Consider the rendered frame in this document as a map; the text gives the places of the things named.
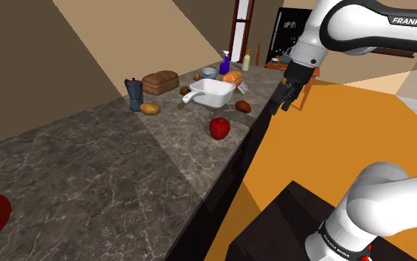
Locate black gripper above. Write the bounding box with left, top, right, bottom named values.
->
left=269, top=60, right=316, bottom=116

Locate orange wooden table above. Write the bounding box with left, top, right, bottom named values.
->
left=264, top=53, right=321, bottom=111

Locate reddish brown potato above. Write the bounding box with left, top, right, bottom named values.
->
left=235, top=100, right=252, bottom=114

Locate cream bottle with orange cap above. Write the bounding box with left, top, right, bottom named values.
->
left=241, top=49, right=252, bottom=72

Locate orange bread loaf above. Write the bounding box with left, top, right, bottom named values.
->
left=221, top=70, right=244, bottom=90

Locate black refrigerator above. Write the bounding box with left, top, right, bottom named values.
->
left=265, top=7, right=314, bottom=67

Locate blue spray bottle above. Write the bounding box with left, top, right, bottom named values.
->
left=218, top=50, right=231, bottom=76

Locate red apple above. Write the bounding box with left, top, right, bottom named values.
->
left=209, top=117, right=231, bottom=141

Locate grey bowl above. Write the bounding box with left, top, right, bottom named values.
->
left=200, top=67, right=218, bottom=80

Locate red-framed window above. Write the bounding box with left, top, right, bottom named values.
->
left=228, top=0, right=256, bottom=64

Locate dark robot stand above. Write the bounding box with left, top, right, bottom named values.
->
left=225, top=179, right=417, bottom=261

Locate dark brown bread loaf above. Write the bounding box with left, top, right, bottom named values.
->
left=141, top=70, right=180, bottom=96

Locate yellow potato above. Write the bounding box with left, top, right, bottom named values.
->
left=139, top=102, right=161, bottom=116

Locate blue moka pot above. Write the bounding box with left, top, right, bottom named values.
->
left=124, top=77, right=144, bottom=113

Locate white square pan with handle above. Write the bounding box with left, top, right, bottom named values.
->
left=182, top=78, right=236, bottom=108

